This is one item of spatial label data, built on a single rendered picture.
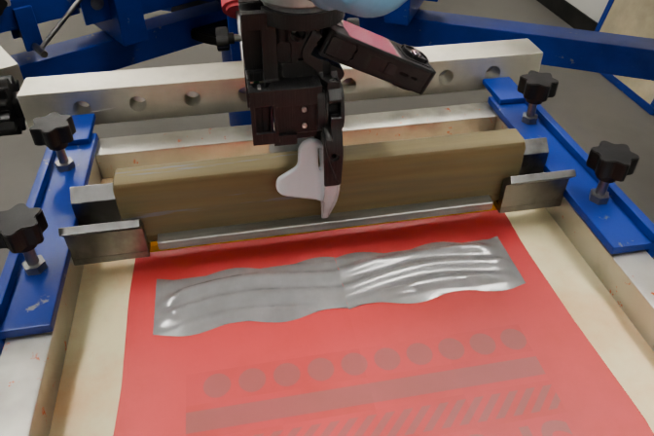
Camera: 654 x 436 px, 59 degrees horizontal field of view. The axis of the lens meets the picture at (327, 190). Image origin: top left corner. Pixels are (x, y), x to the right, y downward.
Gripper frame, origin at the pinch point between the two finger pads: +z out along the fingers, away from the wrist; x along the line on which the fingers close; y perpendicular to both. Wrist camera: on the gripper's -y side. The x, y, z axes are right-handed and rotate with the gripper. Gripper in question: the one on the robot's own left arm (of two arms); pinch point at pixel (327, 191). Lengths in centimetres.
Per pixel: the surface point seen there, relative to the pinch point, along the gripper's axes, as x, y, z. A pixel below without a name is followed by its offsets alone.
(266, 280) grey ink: 6.3, 7.2, 5.3
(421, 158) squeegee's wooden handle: 1.5, -9.3, -3.9
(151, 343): 11.5, 18.0, 5.9
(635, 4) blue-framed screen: -199, -189, 64
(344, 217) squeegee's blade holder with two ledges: 2.3, -1.3, 1.9
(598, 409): 24.6, -17.6, 5.9
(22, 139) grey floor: -188, 100, 101
